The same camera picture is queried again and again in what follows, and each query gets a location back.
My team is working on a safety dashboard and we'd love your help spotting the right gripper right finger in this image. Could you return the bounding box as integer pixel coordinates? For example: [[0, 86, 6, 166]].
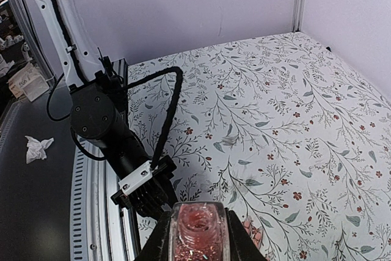
[[225, 208, 267, 261]]

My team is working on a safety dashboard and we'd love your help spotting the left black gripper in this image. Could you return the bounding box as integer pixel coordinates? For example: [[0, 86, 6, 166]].
[[70, 71, 151, 179]]

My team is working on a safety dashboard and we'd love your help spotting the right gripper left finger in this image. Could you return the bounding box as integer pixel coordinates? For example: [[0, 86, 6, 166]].
[[139, 211, 171, 261]]

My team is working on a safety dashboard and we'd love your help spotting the glitter nail polish bottle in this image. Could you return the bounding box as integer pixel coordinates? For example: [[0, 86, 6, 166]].
[[168, 202, 230, 261]]

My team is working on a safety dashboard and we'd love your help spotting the person's bare hand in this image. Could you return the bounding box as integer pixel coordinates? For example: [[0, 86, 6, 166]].
[[242, 216, 263, 250]]

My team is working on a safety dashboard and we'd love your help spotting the crumpled white tissue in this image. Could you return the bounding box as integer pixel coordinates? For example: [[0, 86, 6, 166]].
[[25, 136, 54, 164]]

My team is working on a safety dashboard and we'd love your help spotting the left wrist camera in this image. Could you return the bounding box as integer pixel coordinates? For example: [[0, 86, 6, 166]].
[[111, 155, 178, 220]]

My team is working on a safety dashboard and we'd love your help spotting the slotted metal front rail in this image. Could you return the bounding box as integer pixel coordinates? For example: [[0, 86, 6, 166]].
[[70, 149, 141, 260]]

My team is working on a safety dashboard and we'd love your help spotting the left black looped cable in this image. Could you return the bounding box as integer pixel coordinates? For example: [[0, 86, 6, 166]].
[[119, 65, 185, 167]]

